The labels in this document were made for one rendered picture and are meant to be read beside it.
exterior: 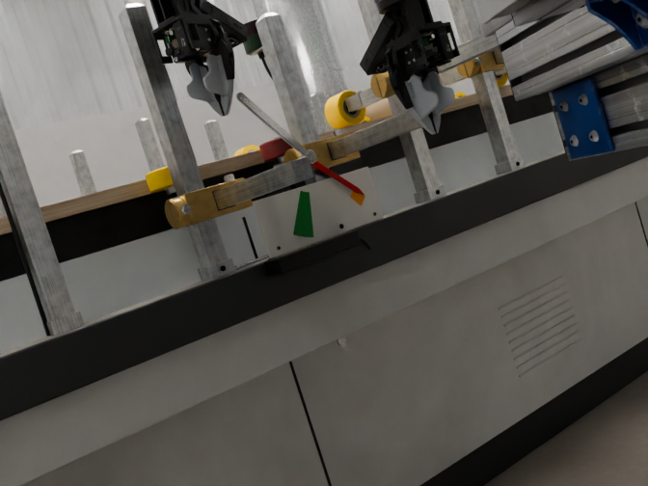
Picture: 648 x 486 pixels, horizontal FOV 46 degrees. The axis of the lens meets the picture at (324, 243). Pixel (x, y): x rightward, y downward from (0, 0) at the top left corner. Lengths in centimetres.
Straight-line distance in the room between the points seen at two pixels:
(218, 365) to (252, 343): 7
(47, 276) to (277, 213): 39
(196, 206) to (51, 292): 26
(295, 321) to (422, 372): 51
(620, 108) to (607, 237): 143
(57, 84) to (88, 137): 66
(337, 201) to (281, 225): 13
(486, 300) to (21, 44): 780
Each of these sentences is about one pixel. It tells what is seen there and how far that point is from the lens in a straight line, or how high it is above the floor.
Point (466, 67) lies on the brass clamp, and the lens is 171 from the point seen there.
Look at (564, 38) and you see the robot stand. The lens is 86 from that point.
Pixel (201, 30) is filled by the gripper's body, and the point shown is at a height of 107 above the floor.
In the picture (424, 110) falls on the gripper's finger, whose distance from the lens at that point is 119.
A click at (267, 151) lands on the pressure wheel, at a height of 89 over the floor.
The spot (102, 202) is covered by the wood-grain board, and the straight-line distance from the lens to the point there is 142.
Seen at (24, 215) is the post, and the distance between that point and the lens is 117.
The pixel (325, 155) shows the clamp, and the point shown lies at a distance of 139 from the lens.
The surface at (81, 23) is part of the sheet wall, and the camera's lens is 960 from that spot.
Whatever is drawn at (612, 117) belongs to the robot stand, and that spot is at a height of 76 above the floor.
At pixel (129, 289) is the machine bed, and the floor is 72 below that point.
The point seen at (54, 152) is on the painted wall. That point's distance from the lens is 896.
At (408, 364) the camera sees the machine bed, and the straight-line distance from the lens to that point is 175.
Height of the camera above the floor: 78
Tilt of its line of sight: 4 degrees down
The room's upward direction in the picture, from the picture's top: 18 degrees counter-clockwise
